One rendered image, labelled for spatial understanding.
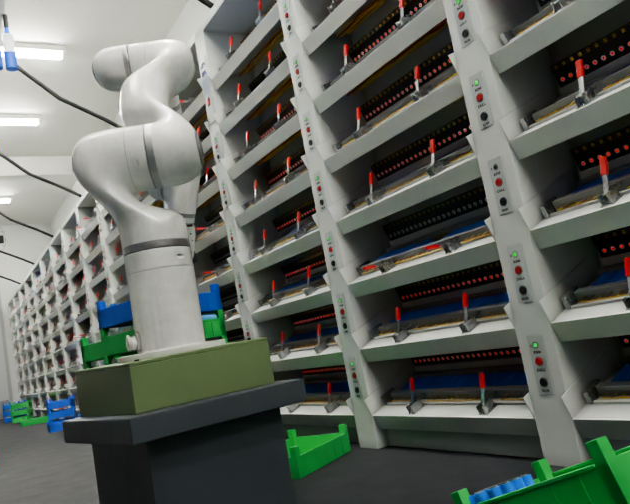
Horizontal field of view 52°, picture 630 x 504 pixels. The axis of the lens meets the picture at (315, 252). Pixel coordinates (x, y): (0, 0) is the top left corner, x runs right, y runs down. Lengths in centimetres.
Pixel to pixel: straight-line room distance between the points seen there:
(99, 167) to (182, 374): 39
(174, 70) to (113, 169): 38
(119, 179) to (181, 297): 24
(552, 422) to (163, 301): 82
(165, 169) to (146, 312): 26
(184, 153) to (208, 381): 40
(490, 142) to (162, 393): 86
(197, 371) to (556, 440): 76
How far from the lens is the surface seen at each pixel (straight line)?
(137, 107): 134
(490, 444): 166
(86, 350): 227
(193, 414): 104
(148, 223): 117
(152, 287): 116
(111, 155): 121
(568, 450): 145
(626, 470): 88
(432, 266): 164
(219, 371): 111
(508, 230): 145
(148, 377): 106
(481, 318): 163
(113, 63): 156
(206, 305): 197
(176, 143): 120
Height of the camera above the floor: 34
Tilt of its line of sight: 7 degrees up
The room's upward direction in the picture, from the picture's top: 10 degrees counter-clockwise
